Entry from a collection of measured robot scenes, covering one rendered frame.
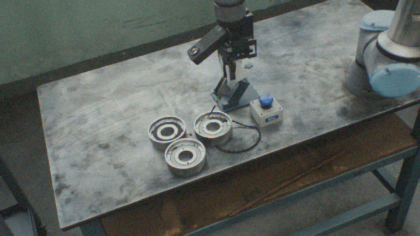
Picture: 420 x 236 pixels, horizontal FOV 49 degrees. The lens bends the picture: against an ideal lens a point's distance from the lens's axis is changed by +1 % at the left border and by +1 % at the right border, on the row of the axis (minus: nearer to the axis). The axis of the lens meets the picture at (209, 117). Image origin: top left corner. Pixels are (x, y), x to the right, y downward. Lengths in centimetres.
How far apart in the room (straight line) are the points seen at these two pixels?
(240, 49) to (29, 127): 182
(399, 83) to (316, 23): 59
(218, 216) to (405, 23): 74
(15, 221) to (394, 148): 146
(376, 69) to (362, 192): 108
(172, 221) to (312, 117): 52
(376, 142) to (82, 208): 97
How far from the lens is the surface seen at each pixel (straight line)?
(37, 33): 281
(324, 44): 160
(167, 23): 293
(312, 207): 210
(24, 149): 265
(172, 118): 129
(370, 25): 128
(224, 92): 123
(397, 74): 117
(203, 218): 140
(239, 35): 114
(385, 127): 168
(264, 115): 125
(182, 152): 120
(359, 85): 138
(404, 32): 115
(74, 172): 128
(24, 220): 203
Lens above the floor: 170
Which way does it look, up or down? 43 degrees down
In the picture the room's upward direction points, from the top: 7 degrees counter-clockwise
